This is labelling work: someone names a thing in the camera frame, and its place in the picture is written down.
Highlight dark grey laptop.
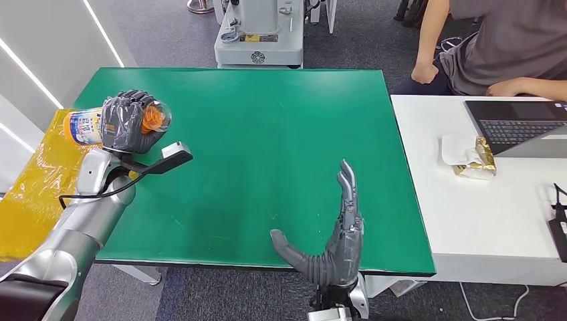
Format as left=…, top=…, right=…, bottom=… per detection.
left=464, top=100, right=567, bottom=159

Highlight black adapter cable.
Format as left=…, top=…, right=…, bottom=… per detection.
left=552, top=183, right=567, bottom=218

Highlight white wall light strip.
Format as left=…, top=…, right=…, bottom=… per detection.
left=0, top=122, right=36, bottom=154
left=0, top=39, right=65, bottom=111
left=82, top=0, right=126, bottom=70

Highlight person's right hand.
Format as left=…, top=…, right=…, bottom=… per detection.
left=411, top=62, right=439, bottom=85

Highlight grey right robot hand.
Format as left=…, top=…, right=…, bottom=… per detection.
left=269, top=159, right=365, bottom=288

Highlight black power adapter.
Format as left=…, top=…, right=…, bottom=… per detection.
left=548, top=217, right=567, bottom=263

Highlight gold foil packet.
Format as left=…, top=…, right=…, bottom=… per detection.
left=451, top=136, right=497, bottom=181

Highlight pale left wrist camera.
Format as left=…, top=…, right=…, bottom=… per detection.
left=132, top=140, right=194, bottom=175

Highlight white paper tissue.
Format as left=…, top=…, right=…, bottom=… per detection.
left=440, top=134, right=483, bottom=167

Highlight person's left hand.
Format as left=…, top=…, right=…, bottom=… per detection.
left=485, top=78, right=524, bottom=98

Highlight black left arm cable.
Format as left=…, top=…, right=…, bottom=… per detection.
left=58, top=175, right=147, bottom=209

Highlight chrome chair base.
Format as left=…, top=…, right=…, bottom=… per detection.
left=187, top=0, right=216, bottom=15

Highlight yellow taped cardboard box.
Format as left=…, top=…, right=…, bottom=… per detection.
left=0, top=108, right=142, bottom=262

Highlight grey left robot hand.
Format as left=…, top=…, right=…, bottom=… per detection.
left=100, top=89, right=166, bottom=155

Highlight white floor cable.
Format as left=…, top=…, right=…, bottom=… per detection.
left=459, top=282, right=530, bottom=321

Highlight person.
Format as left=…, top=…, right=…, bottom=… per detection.
left=392, top=0, right=567, bottom=102

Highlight white table leg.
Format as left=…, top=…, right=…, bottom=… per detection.
left=111, top=265, right=162, bottom=286

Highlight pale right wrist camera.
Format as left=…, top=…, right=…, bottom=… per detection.
left=308, top=306, right=353, bottom=321

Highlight orange plastic bottle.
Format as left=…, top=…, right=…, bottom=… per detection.
left=63, top=99, right=173, bottom=146

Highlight grey table foot plate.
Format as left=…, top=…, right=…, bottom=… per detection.
left=389, top=279, right=426, bottom=298

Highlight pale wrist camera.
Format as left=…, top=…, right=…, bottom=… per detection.
left=308, top=306, right=353, bottom=321
left=132, top=140, right=194, bottom=175

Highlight grey machine base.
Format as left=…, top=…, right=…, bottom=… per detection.
left=213, top=0, right=306, bottom=70

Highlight white stand frame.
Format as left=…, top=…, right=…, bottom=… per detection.
left=310, top=0, right=338, bottom=35

